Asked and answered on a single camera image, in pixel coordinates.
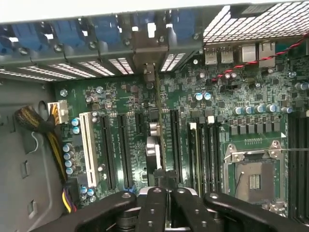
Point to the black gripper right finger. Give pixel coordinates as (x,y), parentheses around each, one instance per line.
(188,212)

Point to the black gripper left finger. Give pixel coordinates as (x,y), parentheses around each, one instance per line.
(152,212)

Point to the black RAM slot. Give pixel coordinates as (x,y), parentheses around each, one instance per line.
(215,154)
(205,154)
(293,164)
(304,164)

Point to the long black expansion slot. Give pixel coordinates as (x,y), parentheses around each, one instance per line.
(125,149)
(176,145)
(108,152)

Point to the CPU socket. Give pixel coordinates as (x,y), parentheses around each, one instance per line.
(256,178)

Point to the metal socket cover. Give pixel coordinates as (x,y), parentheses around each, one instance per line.
(276,209)

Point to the short black expansion slot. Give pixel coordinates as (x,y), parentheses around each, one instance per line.
(140,124)

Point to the white expansion slot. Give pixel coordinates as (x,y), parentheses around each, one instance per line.
(88,149)

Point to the thin metal locking lever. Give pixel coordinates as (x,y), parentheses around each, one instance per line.
(292,150)

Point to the green motherboard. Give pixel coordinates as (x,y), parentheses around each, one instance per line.
(241,96)

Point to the white power connector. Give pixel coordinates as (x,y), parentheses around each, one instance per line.
(60,111)

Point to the black open PC case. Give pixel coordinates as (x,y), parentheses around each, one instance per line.
(24,145)

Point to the perforated metal slot cover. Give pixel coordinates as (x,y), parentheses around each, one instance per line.
(121,65)
(72,70)
(96,68)
(172,62)
(47,72)

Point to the silver USB port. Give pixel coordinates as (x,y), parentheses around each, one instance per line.
(211,56)
(227,55)

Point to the silver square rear port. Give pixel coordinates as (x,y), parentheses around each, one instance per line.
(248,53)

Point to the silver ethernet port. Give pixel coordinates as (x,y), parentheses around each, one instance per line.
(267,55)

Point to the blue card retainer clip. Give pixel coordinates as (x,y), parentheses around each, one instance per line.
(107,30)
(26,36)
(4,46)
(67,32)
(183,25)

